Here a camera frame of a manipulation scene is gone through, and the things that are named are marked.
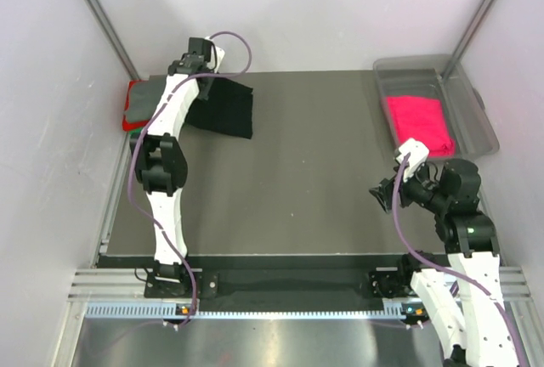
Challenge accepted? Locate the right aluminium frame post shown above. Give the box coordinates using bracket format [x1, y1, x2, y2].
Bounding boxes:
[441, 0, 497, 82]

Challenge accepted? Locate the folded grey t shirt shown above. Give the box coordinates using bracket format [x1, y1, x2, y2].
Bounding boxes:
[124, 76, 167, 123]

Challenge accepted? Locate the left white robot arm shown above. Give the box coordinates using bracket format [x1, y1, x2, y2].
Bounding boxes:
[130, 37, 224, 298]

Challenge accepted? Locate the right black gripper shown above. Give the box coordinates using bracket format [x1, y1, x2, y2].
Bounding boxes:
[370, 158, 450, 212]

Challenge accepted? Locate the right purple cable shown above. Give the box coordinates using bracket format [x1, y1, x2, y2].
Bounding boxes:
[390, 152, 528, 367]

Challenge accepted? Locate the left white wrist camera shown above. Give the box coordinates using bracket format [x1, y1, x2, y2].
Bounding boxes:
[206, 36, 225, 73]

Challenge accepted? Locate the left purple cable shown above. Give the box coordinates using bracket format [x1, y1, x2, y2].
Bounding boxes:
[126, 30, 253, 326]

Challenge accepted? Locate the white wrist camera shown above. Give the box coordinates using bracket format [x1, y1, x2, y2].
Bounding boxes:
[206, 36, 225, 73]
[394, 138, 430, 183]

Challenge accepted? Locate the black t shirt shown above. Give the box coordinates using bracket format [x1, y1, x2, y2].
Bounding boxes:
[185, 78, 253, 139]

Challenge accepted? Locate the slotted cable duct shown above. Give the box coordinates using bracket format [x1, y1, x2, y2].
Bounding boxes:
[85, 302, 426, 320]

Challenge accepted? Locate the aluminium frame post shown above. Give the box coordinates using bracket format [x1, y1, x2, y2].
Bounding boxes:
[441, 0, 497, 82]
[84, 0, 140, 80]

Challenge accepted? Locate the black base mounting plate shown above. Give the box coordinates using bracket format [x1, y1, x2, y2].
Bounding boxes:
[144, 254, 426, 313]

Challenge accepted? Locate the folded red t shirt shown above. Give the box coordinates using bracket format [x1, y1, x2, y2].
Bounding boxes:
[122, 80, 148, 133]

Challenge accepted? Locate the purple cable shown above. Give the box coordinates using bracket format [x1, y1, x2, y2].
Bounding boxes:
[390, 152, 528, 367]
[126, 30, 253, 326]

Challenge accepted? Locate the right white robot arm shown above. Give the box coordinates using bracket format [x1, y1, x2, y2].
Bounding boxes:
[370, 157, 528, 366]

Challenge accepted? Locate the pink t shirt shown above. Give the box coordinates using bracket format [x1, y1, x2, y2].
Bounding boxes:
[386, 95, 456, 158]

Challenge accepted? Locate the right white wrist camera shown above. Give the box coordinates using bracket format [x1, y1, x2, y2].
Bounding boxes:
[394, 138, 430, 183]

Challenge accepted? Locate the aluminium rail frame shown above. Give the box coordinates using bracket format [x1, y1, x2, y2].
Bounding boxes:
[50, 264, 544, 367]

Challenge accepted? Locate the left aluminium frame post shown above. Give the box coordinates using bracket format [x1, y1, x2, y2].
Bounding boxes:
[84, 0, 140, 80]

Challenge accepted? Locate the clear plastic bin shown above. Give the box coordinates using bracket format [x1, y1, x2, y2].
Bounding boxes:
[373, 54, 500, 159]

